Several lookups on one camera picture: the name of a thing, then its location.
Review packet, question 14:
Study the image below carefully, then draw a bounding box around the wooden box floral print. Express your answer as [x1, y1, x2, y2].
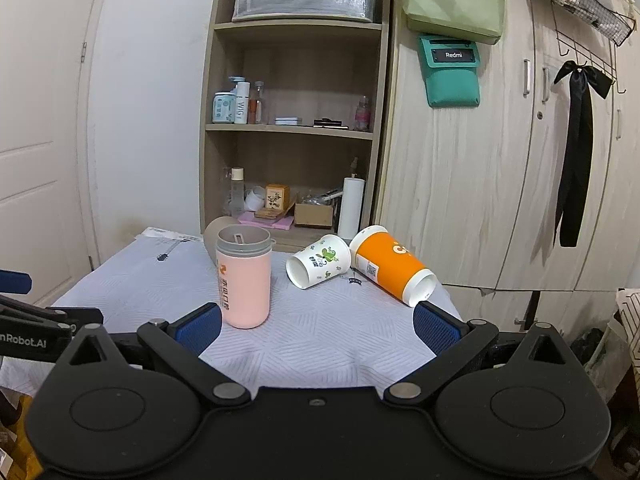
[265, 184, 291, 211]

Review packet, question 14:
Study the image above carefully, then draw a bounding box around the wooden open bookshelf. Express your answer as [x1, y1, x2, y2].
[199, 0, 396, 253]

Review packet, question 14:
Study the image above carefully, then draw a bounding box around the pink book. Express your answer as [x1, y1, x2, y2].
[238, 210, 295, 231]

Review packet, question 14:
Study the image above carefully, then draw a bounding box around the dark bag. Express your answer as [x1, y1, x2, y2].
[572, 327, 618, 366]

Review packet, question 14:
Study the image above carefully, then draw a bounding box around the clear bottle red liquid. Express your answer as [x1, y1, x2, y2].
[248, 81, 264, 125]

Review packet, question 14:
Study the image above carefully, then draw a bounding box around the clear bottle beige cap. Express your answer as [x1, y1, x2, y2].
[229, 167, 246, 216]

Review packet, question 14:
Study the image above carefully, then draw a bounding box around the teal and white bottle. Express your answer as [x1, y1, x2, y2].
[212, 91, 236, 124]

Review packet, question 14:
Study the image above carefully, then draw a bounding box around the white pump bottle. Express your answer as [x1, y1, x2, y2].
[228, 76, 249, 125]

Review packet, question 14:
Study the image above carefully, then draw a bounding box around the white paper towel roll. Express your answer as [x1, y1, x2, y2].
[337, 175, 366, 241]

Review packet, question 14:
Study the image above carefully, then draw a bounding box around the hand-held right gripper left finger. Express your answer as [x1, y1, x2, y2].
[55, 302, 251, 409]

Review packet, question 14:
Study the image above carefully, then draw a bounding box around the white printed paper package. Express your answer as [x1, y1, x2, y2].
[134, 226, 208, 261]

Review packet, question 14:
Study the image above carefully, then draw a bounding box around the light wooden wardrobe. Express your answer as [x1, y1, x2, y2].
[372, 0, 640, 295]

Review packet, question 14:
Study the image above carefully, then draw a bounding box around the black wire hook rack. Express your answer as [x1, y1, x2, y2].
[552, 25, 629, 96]

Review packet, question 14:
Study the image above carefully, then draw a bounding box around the white paper cup green print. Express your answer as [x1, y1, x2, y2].
[286, 234, 352, 290]

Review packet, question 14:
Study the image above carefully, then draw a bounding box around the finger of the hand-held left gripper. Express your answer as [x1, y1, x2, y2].
[0, 294, 105, 330]
[0, 269, 32, 295]

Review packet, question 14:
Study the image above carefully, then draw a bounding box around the tan paper cup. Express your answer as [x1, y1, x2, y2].
[204, 216, 241, 267]

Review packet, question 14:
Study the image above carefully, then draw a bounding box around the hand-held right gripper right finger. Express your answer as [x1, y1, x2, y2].
[383, 301, 576, 409]

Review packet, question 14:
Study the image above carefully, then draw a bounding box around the green cushion bag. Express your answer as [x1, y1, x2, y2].
[401, 0, 506, 45]

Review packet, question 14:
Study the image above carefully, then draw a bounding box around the white patterned box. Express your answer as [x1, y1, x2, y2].
[614, 287, 640, 363]

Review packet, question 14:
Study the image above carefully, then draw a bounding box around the pink tumbler cup grey lid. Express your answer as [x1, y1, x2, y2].
[215, 225, 277, 330]

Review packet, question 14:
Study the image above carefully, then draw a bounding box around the orange paper cup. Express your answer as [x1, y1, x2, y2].
[349, 225, 437, 308]

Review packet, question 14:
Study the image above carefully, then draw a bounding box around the small cardboard box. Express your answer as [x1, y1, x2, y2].
[294, 202, 334, 229]

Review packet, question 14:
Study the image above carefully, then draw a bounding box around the black ribbon bow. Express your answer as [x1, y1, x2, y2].
[552, 61, 615, 248]

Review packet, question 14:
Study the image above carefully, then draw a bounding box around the white door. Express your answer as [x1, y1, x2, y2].
[0, 0, 117, 306]

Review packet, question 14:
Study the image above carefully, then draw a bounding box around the teal pouch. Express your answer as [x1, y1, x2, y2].
[418, 34, 482, 109]

